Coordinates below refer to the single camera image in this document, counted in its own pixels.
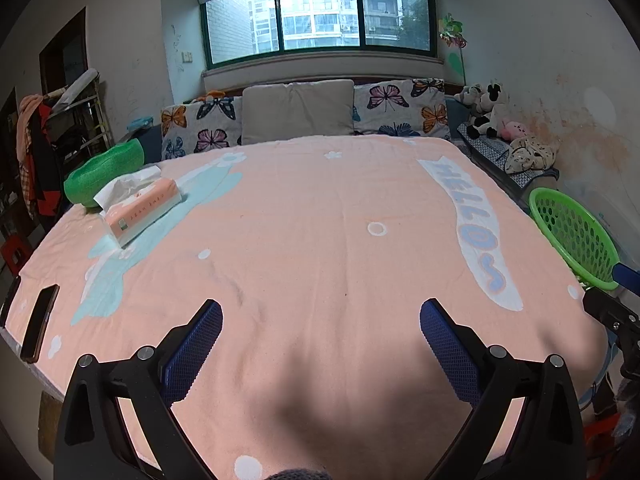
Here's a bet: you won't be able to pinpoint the person's grey sweater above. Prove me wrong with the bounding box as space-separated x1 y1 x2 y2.
270 467 331 480

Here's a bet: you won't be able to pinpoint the metal clothes rack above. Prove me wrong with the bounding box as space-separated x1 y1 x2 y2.
47 72 113 161

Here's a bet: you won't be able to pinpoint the pink plush toy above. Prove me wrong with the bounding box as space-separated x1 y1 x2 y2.
500 119 531 142

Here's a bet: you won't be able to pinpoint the black and white cow plush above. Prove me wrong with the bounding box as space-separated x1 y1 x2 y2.
467 81 511 140

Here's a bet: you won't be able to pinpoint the green plastic basket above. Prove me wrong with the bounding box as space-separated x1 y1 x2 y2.
528 187 621 291

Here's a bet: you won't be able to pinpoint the pink tissue pack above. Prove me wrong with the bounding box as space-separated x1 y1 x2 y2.
93 167 182 249

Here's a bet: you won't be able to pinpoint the spotted cream plush toy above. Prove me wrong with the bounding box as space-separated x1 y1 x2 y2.
504 135 561 175

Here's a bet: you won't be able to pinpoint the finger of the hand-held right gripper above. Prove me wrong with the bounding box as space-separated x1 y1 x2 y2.
612 262 640 287
582 287 640 333

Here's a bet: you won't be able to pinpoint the white paper roll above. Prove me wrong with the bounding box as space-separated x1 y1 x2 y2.
50 69 99 111

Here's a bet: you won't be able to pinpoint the hanging clothes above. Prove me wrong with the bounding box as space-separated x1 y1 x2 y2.
15 94 66 221

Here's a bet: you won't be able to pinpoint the black phone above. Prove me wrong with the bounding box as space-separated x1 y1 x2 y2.
0 275 22 328
20 284 61 363

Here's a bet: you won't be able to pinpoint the butterfly print cushion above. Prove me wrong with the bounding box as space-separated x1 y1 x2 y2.
160 96 244 162
352 77 451 140

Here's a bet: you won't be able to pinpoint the colourful pinwheel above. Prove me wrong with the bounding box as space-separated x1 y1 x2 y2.
439 14 470 50

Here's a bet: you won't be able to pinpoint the green framed window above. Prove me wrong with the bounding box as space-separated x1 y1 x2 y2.
200 0 443 68

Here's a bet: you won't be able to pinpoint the dark blue sofa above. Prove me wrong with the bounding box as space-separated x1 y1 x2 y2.
122 77 561 196

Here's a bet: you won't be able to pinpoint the beige cushion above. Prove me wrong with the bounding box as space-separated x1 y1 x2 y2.
241 79 356 147

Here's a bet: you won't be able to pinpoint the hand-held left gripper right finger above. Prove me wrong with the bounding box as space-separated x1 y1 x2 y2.
419 298 586 480

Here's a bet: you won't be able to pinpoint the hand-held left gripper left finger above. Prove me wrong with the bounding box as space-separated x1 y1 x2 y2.
54 299 224 480

